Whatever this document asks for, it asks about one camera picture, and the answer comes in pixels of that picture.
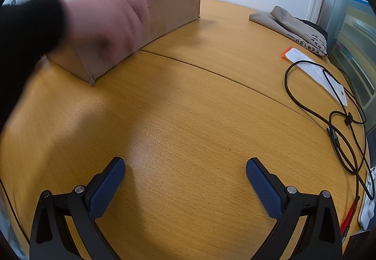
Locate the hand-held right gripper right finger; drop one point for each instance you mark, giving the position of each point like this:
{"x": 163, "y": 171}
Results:
{"x": 263, "y": 186}

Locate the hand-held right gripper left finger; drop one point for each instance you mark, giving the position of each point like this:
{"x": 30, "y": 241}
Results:
{"x": 107, "y": 186}

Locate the cardboard box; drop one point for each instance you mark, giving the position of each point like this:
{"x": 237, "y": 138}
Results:
{"x": 176, "y": 10}

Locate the person's left forearm black sleeve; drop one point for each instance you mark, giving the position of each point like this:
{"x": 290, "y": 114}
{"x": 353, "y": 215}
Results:
{"x": 26, "y": 37}

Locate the person's left hand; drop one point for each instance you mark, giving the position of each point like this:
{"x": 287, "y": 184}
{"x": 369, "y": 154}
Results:
{"x": 105, "y": 25}

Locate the white power strip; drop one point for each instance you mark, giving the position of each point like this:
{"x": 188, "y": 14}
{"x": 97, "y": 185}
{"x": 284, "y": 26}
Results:
{"x": 367, "y": 213}

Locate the black box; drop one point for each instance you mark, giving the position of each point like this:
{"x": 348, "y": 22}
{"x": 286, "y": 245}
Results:
{"x": 358, "y": 241}

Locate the white paper packet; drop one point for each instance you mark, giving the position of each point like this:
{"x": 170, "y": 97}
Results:
{"x": 305, "y": 63}

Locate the beige printed cloth bag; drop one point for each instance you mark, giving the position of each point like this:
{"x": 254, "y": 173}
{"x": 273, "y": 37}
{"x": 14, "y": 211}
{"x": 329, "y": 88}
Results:
{"x": 288, "y": 23}

